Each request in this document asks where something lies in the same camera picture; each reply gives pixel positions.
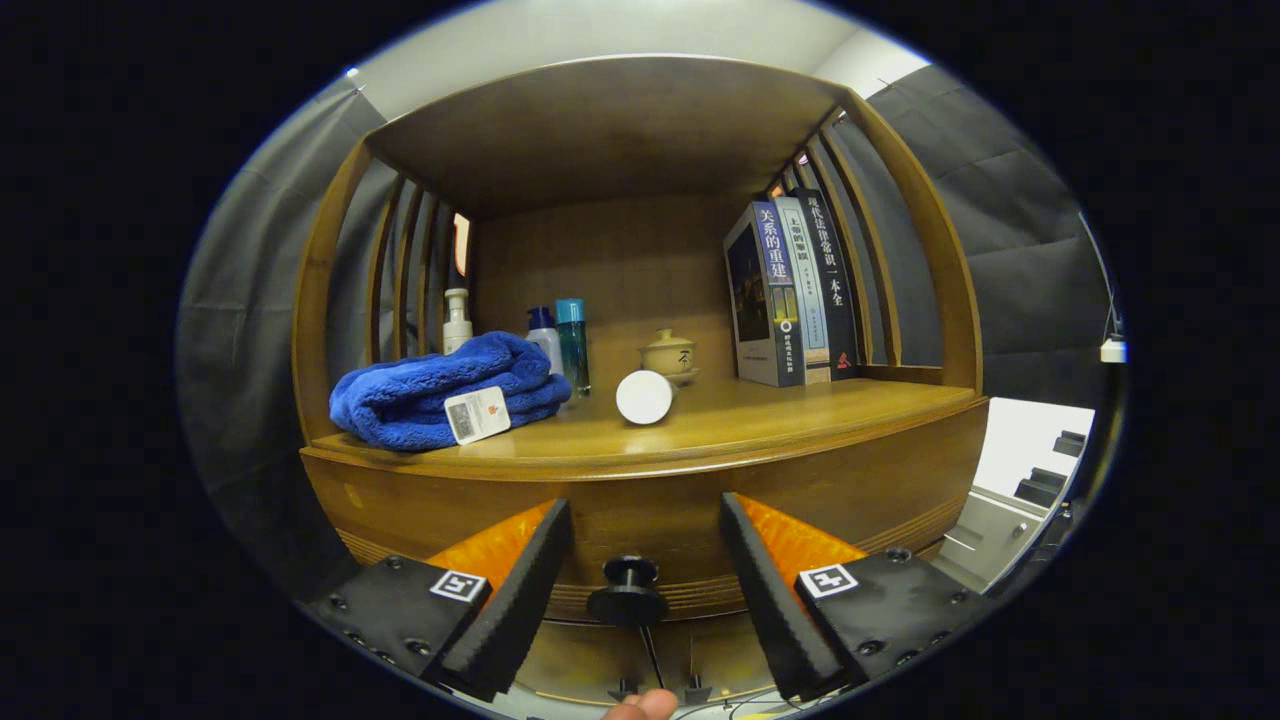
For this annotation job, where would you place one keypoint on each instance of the white cosmetic tube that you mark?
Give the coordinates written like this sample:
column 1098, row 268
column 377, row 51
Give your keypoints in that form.
column 645, row 397

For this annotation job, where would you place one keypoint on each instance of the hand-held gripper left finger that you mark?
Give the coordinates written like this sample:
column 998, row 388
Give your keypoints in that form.
column 520, row 590

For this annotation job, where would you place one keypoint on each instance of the white side unit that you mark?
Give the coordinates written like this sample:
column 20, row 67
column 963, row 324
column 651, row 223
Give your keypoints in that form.
column 1020, row 440

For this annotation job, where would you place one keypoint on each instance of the white blue-capped lotion bottle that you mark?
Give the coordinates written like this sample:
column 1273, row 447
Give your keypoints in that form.
column 546, row 345

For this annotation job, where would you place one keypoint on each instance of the dark cover blue spine book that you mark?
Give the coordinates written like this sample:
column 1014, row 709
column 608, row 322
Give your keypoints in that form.
column 750, row 300

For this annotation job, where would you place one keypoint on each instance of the black spine book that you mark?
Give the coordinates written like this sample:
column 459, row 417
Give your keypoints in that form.
column 835, row 290

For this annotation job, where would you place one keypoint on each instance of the black backdrop cloth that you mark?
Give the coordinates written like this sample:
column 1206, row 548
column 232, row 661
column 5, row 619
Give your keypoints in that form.
column 250, row 330

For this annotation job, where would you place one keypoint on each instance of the beige lidded teacup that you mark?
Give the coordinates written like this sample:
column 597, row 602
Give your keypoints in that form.
column 668, row 355

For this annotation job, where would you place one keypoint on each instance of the blue folded towel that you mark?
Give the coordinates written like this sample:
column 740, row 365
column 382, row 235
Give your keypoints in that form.
column 420, row 400

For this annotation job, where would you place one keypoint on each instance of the white pump bottle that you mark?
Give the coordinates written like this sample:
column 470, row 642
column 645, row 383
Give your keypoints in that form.
column 457, row 325

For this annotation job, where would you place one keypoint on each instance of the wooden cabinet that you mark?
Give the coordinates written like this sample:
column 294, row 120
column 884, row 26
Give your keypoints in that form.
column 600, row 130

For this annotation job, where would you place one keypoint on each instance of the light blue spine book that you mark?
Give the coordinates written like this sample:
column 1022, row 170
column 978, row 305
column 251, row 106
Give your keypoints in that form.
column 805, row 300

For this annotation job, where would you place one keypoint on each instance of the teal bottle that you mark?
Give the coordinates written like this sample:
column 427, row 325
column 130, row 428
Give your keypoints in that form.
column 573, row 350

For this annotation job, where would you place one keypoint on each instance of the wooden countertop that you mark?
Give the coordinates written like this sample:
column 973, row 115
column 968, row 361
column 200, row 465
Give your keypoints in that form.
column 760, row 420

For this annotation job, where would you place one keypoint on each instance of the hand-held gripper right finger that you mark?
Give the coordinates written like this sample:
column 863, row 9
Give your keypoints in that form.
column 765, row 590

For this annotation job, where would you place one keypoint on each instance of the wooden drawer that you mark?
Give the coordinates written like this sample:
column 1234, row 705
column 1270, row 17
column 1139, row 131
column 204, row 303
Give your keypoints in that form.
column 650, row 510

